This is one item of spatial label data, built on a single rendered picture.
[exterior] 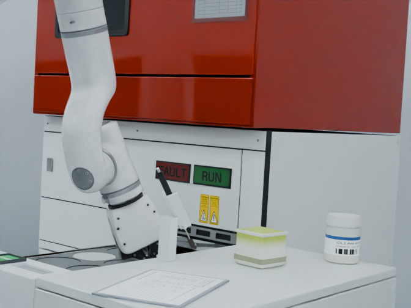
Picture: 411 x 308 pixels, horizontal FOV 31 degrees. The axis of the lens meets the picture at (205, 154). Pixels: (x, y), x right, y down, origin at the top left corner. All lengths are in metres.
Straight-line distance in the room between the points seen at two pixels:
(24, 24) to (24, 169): 0.93
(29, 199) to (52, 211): 2.60
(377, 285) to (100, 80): 0.66
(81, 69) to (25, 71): 3.47
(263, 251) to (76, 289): 0.38
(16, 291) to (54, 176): 0.95
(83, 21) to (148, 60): 0.49
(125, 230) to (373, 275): 0.49
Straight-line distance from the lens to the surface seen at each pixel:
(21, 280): 1.30
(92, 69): 1.42
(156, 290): 1.18
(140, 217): 1.51
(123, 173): 1.47
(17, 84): 4.95
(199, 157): 1.81
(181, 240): 1.85
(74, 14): 1.41
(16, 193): 4.95
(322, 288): 1.29
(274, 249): 1.41
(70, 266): 1.66
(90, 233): 2.11
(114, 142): 1.46
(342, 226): 1.50
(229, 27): 1.71
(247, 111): 1.66
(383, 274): 1.49
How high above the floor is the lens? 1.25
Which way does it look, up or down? 3 degrees down
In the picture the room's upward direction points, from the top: 3 degrees clockwise
